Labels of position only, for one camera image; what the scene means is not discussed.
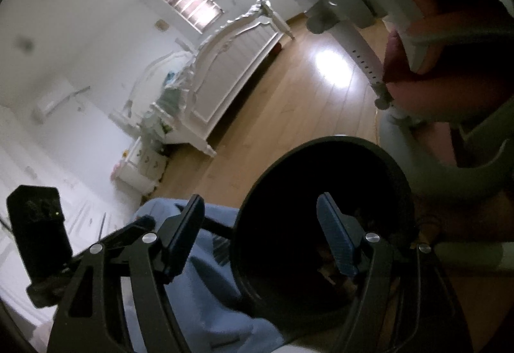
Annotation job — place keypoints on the white wooden bed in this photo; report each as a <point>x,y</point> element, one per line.
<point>229,68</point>

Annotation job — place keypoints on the white wardrobe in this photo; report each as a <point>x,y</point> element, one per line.
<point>92,212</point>

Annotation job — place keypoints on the white air conditioner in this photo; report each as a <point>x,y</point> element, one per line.
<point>56,100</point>

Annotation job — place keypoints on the small wooden wall ornament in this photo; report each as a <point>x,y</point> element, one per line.
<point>162,25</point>

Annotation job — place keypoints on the window with striped blind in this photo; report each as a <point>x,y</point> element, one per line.
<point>192,1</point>

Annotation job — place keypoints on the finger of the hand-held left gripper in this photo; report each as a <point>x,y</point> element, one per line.
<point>219,229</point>
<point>132,226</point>

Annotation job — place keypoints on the black round trash bin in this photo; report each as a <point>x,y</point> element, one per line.
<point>305,176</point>

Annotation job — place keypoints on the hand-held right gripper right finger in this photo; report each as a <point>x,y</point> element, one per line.
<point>335,232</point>

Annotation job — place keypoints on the pale green quilt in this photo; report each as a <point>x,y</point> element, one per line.
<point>172,96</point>

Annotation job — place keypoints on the blue tablecloth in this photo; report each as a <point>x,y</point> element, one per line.
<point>209,288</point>

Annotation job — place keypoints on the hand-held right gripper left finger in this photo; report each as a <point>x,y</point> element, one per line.
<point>184,232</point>

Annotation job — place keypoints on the white nightstand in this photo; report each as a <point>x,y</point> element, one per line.
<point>140,168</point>

